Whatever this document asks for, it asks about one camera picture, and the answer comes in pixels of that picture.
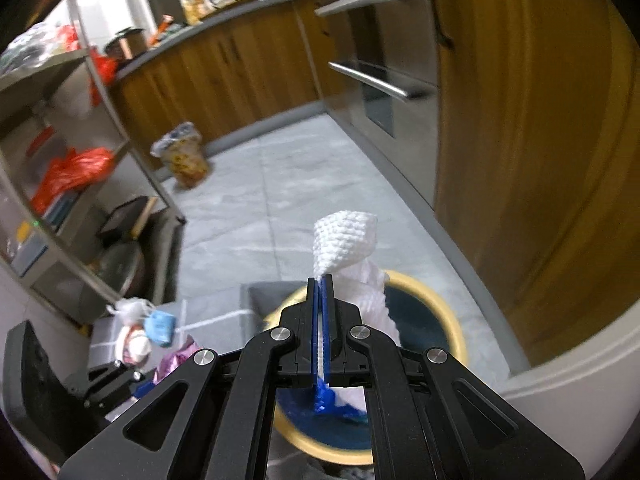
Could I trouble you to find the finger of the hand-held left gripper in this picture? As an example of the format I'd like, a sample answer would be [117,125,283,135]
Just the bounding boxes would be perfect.
[70,360,143,413]

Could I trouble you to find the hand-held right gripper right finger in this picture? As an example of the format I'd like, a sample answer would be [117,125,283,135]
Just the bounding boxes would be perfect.
[322,275,584,480]

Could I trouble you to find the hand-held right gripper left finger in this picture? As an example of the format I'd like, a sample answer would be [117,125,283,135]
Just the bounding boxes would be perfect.
[59,277,320,480]

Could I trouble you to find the red floral paper cup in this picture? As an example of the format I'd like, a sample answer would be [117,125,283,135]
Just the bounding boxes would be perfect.
[120,325,153,366]

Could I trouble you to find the blue face mask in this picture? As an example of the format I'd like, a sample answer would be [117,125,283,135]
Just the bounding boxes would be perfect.
[145,310,177,348]

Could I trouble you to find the yellow-rimmed dark bin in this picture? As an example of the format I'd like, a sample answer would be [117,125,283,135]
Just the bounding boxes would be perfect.
[260,270,468,466]

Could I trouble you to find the white paper towel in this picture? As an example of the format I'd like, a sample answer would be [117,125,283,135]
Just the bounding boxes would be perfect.
[311,210,401,406]

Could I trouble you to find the grey checked floor mat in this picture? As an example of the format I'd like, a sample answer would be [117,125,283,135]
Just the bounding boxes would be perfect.
[87,280,381,480]

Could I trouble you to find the purple wrapper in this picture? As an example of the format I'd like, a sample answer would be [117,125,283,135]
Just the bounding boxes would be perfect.
[152,340,201,386]

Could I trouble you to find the pan with glass lid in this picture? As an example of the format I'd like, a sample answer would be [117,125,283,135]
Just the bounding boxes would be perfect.
[97,240,146,301]

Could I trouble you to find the floral bin with plastic liner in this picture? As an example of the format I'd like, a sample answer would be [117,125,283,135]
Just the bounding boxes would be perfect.
[150,121,211,191]

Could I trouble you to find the large red plastic bag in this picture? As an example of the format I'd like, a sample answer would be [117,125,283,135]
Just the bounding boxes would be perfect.
[30,147,115,213]

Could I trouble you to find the steel shelf rack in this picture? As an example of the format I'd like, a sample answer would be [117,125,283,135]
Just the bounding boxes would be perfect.
[0,0,188,331]

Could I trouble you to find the wooden kitchen cabinet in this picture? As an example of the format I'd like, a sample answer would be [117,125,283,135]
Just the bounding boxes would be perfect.
[112,0,640,363]

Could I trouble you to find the steel built-in oven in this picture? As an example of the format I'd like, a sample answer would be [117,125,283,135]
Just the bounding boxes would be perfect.
[315,0,441,211]

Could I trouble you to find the small red plastic bag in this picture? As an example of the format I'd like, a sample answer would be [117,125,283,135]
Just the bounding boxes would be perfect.
[90,52,121,106]

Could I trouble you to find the brown cooking pot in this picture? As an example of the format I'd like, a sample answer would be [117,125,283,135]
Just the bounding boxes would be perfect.
[105,27,146,61]

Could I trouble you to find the clear oil bottles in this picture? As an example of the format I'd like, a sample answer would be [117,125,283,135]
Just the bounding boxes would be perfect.
[182,0,211,25]

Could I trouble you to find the black box with wooden handle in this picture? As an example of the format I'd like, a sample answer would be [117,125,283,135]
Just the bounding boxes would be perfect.
[96,196,160,241]

